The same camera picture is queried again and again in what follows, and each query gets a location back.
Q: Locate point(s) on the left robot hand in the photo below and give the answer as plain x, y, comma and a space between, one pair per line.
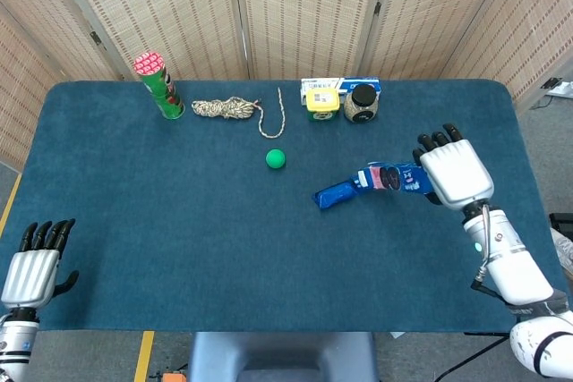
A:
29, 275

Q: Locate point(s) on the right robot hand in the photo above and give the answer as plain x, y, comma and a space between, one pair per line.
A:
454, 172

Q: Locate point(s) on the blue cookie package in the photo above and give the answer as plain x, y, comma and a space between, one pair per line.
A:
394, 177

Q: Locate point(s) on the blue foil cookie packet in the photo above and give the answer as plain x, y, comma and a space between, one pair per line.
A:
336, 195

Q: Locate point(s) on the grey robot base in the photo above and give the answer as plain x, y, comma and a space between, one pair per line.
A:
282, 357

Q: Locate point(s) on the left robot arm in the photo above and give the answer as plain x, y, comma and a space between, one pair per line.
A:
15, 346

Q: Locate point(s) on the white and blue flat box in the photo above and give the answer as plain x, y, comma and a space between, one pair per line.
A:
340, 86

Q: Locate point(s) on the black lidded glass jar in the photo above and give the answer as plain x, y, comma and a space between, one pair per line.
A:
361, 104

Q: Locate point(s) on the white power strip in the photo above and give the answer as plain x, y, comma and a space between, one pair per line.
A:
559, 87

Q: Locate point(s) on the yellow lidded green container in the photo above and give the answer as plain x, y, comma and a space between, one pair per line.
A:
321, 104

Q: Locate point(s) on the orange device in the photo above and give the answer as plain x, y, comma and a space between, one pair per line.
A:
172, 376

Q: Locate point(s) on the dark blue table mat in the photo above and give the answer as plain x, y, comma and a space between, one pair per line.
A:
201, 243

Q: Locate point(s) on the green ball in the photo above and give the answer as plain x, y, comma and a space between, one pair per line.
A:
275, 158

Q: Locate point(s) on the green chip can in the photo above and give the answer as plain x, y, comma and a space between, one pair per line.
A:
159, 87

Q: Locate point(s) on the woven folding screen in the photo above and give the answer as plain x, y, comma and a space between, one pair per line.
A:
286, 11

